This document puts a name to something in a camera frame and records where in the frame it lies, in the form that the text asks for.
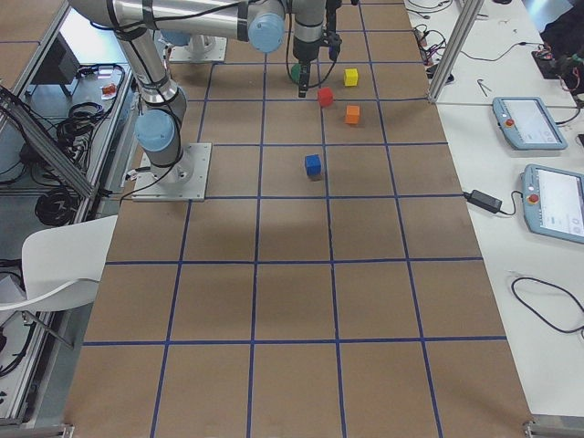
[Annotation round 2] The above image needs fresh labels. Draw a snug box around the black power brick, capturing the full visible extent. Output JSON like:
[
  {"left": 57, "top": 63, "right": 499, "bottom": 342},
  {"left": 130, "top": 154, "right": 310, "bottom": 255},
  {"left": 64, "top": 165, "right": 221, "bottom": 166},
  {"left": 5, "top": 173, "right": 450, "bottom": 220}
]
[{"left": 464, "top": 190, "right": 502, "bottom": 214}]

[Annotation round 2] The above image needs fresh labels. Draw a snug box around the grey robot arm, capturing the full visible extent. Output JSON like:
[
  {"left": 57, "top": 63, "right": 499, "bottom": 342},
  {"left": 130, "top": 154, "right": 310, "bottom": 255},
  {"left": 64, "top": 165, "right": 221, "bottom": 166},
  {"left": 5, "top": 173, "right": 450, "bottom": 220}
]
[
  {"left": 69, "top": 1, "right": 341, "bottom": 106},
  {"left": 116, "top": 28, "right": 192, "bottom": 184}
]

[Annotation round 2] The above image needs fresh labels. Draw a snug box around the far teach pendant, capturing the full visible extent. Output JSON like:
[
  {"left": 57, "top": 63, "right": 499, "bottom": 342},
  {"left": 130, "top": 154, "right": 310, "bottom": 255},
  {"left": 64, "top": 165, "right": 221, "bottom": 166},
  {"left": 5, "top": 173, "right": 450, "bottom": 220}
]
[{"left": 492, "top": 97, "right": 568, "bottom": 151}]

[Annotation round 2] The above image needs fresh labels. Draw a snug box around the white chair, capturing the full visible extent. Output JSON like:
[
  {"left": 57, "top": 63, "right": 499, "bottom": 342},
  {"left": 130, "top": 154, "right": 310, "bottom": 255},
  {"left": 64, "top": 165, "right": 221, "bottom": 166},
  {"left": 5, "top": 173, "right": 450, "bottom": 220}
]
[{"left": 0, "top": 214, "right": 120, "bottom": 350}]

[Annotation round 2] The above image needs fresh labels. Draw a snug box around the red wooden block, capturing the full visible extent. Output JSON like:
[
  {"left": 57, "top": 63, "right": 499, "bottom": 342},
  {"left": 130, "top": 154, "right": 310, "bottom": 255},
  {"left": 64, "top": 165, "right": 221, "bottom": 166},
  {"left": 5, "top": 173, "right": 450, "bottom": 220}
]
[{"left": 318, "top": 87, "right": 334, "bottom": 108}]

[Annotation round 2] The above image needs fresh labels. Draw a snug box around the teach pendant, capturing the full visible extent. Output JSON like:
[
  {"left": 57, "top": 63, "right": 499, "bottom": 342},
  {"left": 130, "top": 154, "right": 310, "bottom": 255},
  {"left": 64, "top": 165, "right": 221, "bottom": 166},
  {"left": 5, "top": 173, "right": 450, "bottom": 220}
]
[
  {"left": 492, "top": 97, "right": 568, "bottom": 151},
  {"left": 521, "top": 164, "right": 583, "bottom": 244}
]

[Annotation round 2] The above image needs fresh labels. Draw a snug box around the allen key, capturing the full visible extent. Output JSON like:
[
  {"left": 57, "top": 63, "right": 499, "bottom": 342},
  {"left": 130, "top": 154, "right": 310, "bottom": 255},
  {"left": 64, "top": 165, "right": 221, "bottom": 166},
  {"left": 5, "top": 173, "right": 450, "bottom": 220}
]
[{"left": 476, "top": 78, "right": 491, "bottom": 97}]

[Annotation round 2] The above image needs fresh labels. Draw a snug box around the yellow wooden block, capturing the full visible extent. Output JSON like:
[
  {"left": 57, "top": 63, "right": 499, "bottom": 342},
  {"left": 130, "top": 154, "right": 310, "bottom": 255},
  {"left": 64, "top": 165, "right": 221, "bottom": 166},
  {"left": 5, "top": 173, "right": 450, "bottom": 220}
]
[{"left": 343, "top": 68, "right": 360, "bottom": 88}]

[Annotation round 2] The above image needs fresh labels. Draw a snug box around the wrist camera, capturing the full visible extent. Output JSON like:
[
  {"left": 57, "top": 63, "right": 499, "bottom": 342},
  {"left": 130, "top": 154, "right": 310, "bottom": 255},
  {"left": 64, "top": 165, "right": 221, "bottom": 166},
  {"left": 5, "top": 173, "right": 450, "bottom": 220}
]
[{"left": 327, "top": 30, "right": 342, "bottom": 63}]

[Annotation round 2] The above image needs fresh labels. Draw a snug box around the aluminium frame post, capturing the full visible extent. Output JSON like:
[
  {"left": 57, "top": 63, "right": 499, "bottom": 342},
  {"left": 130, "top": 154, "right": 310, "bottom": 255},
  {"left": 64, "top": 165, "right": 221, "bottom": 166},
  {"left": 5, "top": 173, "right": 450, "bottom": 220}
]
[{"left": 427, "top": 0, "right": 484, "bottom": 103}]

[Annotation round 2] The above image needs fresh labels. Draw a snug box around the green wooden block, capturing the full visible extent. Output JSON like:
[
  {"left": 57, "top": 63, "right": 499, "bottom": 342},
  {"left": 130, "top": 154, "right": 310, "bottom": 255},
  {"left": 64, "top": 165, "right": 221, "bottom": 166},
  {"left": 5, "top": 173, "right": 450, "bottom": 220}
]
[{"left": 290, "top": 64, "right": 300, "bottom": 84}]

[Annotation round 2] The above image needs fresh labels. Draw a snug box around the orange wooden block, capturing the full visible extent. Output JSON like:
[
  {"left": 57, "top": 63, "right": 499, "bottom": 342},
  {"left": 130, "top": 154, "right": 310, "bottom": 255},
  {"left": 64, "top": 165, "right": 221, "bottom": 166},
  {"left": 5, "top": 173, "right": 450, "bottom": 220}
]
[{"left": 345, "top": 105, "right": 361, "bottom": 126}]

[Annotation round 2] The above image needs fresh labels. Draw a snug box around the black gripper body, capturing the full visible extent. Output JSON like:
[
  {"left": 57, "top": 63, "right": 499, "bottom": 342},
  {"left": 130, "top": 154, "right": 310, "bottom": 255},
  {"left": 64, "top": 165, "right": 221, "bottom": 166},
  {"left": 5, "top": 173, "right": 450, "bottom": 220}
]
[{"left": 293, "top": 39, "right": 319, "bottom": 63}]

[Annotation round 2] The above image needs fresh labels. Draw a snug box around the red snack packet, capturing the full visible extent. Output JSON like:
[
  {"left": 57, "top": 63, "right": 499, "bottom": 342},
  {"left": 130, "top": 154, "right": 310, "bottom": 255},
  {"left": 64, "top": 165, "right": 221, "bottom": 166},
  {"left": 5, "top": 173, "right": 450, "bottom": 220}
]
[{"left": 101, "top": 83, "right": 117, "bottom": 99}]

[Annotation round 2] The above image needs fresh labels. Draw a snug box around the near teach pendant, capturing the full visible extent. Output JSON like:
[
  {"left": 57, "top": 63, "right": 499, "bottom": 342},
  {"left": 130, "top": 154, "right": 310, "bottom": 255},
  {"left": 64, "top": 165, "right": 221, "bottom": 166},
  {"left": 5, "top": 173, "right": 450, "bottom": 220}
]
[{"left": 521, "top": 164, "right": 583, "bottom": 244}]

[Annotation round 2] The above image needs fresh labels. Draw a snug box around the blue wooden block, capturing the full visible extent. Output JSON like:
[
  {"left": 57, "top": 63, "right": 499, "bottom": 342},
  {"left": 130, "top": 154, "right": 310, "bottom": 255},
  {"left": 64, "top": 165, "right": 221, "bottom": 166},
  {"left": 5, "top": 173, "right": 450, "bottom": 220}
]
[{"left": 304, "top": 154, "right": 322, "bottom": 178}]

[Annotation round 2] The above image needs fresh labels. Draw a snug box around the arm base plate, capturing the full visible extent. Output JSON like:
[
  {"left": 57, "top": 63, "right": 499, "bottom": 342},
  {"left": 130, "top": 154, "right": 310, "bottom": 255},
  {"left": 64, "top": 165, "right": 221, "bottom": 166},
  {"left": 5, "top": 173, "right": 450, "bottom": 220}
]
[
  {"left": 130, "top": 142, "right": 213, "bottom": 202},
  {"left": 169, "top": 35, "right": 227, "bottom": 64}
]

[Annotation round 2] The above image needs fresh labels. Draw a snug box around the black loose cable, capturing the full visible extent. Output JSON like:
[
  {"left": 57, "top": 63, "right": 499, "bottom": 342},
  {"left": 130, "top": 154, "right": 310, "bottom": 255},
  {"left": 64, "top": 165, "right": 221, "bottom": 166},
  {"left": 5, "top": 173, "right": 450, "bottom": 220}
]
[{"left": 506, "top": 269, "right": 584, "bottom": 341}]

